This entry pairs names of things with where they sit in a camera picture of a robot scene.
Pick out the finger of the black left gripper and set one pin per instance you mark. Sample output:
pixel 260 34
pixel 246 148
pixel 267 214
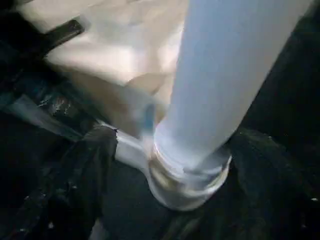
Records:
pixel 65 33

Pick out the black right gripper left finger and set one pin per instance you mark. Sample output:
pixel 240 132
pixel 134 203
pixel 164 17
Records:
pixel 75 187

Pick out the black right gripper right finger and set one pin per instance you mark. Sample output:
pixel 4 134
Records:
pixel 275 195

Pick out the white plastic table leg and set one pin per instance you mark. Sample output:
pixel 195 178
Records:
pixel 220 75

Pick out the black work mat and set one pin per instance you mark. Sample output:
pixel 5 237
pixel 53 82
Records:
pixel 287 100

